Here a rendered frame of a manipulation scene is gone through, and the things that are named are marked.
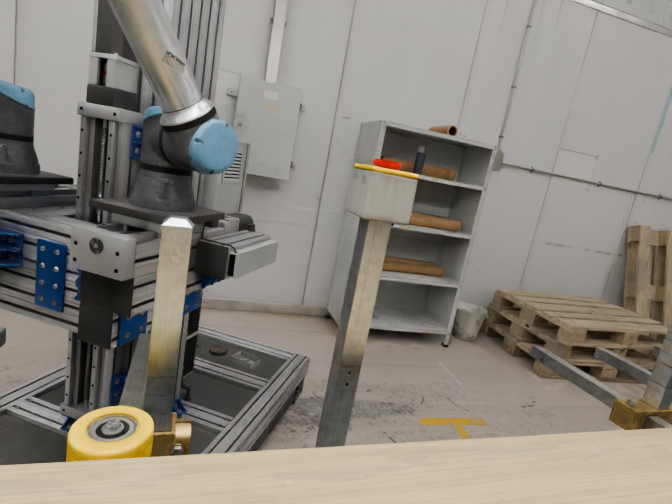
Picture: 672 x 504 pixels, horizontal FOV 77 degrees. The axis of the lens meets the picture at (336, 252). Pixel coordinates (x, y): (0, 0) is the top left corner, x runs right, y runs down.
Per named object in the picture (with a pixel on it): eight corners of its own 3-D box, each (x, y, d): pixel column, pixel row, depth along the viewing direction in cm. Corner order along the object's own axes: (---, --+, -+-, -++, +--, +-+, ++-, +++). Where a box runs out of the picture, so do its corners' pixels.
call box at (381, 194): (344, 215, 62) (354, 162, 60) (386, 221, 64) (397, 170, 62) (361, 224, 55) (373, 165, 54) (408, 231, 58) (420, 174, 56)
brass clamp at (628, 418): (605, 417, 92) (612, 397, 91) (647, 415, 96) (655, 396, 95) (632, 436, 86) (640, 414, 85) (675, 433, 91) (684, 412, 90)
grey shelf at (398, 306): (324, 316, 343) (360, 122, 312) (422, 324, 369) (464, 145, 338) (338, 340, 301) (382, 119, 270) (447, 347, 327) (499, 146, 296)
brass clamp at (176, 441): (84, 443, 58) (86, 410, 57) (187, 438, 62) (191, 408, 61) (72, 476, 52) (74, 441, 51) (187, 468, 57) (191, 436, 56)
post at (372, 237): (304, 478, 70) (355, 213, 61) (332, 476, 71) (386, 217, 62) (311, 500, 66) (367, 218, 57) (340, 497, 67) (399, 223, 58)
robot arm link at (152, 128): (176, 165, 109) (181, 111, 107) (205, 172, 101) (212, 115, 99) (129, 159, 100) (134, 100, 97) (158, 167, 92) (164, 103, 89)
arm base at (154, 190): (156, 199, 112) (160, 161, 110) (206, 210, 109) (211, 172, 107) (113, 200, 98) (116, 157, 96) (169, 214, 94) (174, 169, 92)
